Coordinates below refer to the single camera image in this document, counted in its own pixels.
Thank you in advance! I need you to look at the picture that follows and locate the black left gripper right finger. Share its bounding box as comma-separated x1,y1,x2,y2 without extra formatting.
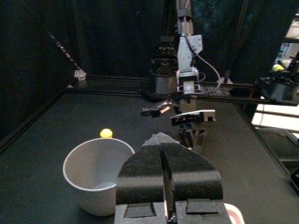
161,143,233,224

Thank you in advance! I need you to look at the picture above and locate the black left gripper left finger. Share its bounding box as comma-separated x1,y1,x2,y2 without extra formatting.
113,143,169,224

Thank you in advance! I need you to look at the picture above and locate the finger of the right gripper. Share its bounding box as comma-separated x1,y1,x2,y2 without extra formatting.
177,125,194,149
192,125,208,154

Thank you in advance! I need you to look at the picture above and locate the pink rimmed plate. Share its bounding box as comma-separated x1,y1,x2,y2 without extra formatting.
222,203,246,224

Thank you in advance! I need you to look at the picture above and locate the small yellow chip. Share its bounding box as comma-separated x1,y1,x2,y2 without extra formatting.
98,128,114,139

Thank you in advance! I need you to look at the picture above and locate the grey crumpled object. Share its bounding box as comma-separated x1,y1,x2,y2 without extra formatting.
141,132,181,147

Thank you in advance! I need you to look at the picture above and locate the white paper cup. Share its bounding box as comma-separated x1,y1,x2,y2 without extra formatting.
61,137,136,217

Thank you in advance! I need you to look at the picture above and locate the black mesh panel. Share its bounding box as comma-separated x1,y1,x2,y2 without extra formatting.
254,127,299,168

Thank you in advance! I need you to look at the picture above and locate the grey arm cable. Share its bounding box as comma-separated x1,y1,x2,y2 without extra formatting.
182,34,225,95

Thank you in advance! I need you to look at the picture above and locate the white corner bracket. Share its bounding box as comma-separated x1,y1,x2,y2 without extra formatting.
72,68,88,81

